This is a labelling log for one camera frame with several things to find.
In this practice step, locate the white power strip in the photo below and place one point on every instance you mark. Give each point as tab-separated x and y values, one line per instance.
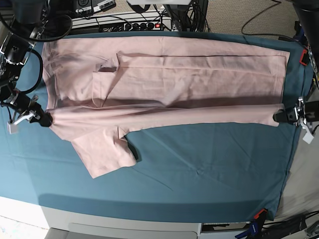
146	26

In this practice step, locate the orange blue clamp lower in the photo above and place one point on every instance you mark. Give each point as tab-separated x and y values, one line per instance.
255	226

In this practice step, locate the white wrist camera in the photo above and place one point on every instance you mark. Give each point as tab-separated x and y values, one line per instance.
12	128
308	137

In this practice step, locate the teal table cloth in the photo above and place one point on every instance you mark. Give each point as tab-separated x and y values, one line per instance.
185	174

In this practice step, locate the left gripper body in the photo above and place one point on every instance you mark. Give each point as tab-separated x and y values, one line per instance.
306	114

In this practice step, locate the orange black clamp upper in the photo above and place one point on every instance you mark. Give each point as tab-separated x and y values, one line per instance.
304	59

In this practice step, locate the pink T-shirt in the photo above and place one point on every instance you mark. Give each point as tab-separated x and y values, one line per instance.
101	89

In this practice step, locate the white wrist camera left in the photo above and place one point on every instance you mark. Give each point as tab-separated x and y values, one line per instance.
308	137

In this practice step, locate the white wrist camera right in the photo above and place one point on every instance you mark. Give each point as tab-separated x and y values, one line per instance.
12	128

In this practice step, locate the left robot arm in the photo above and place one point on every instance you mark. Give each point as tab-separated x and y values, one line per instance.
308	14

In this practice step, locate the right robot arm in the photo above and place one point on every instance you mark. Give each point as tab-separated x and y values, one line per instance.
32	22

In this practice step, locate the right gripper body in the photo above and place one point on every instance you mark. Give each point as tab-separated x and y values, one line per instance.
25	108

